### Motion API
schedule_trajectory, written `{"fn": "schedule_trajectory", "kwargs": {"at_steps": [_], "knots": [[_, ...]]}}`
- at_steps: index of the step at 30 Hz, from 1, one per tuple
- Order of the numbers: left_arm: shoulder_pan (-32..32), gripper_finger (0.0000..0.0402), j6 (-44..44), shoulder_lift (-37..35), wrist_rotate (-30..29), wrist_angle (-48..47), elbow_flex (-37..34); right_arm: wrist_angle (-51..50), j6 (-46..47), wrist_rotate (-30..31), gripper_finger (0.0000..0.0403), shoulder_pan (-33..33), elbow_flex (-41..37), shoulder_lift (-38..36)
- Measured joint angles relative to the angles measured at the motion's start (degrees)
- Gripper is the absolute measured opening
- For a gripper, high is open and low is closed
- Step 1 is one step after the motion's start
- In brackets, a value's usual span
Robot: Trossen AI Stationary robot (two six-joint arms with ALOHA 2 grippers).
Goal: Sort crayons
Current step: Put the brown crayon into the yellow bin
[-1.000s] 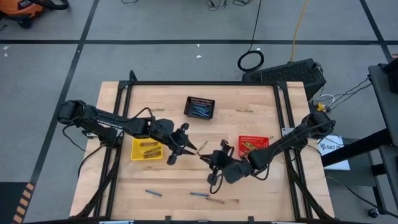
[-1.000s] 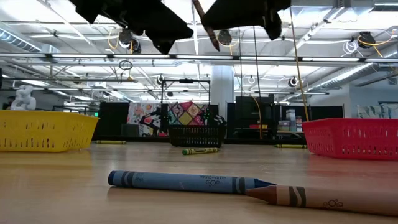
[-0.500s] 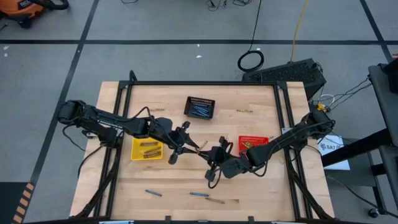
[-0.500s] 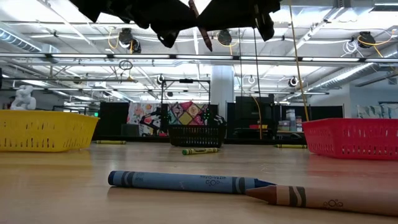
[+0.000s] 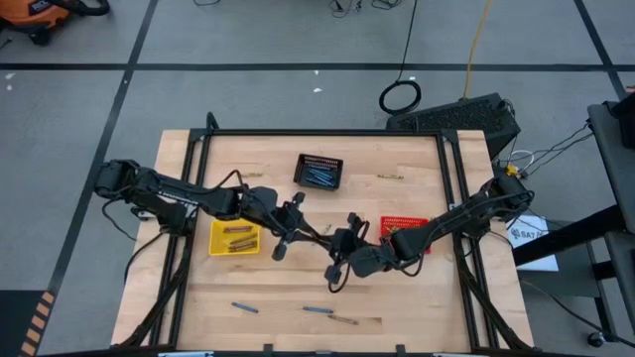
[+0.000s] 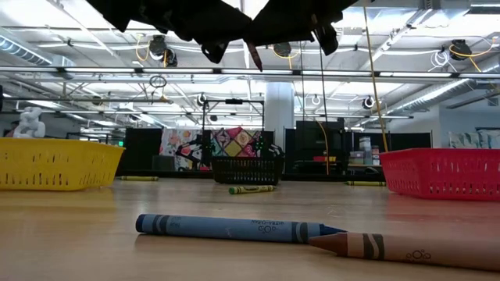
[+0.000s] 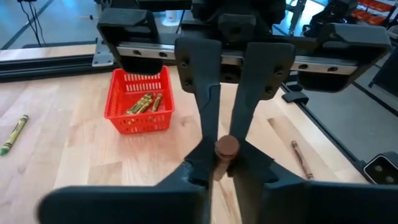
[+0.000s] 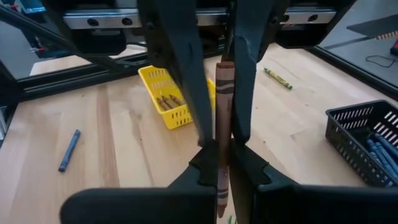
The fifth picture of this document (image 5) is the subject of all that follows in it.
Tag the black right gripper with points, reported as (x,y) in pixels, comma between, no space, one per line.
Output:
(349,243)

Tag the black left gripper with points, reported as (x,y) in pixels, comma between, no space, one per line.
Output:
(285,220)

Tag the yellow-green crayon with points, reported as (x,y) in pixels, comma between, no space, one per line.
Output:
(327,229)

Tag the blue crayon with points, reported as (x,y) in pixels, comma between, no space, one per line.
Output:
(317,181)
(317,310)
(244,308)
(320,170)
(321,176)

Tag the brown crayon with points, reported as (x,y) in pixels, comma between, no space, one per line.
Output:
(243,238)
(242,244)
(238,229)
(342,320)
(244,249)

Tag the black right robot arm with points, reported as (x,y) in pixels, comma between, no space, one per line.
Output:
(461,213)

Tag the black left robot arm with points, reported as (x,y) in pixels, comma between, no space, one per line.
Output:
(164,191)

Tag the red plastic basket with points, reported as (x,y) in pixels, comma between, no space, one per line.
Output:
(392,221)

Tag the black plastic basket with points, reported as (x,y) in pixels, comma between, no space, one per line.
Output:
(302,163)

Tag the yellow plastic basket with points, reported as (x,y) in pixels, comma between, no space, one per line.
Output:
(218,248)

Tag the black perforated computer case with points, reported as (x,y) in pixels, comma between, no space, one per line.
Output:
(456,119)

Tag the yellow plug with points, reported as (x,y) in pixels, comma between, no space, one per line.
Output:
(511,171)

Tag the white paper sheet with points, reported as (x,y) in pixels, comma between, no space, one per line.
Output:
(541,263)

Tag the black table beam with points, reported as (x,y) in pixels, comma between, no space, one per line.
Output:
(570,234)

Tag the black caster wheel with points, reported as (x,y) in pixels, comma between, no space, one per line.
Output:
(595,339)

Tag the grey table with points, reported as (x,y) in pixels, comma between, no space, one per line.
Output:
(612,173)

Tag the black orange striped mat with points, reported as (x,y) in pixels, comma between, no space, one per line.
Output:
(20,322)

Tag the black equipment box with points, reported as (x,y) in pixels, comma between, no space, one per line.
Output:
(626,119)

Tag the orange shop vacuum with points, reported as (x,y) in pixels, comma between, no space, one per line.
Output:
(30,15)

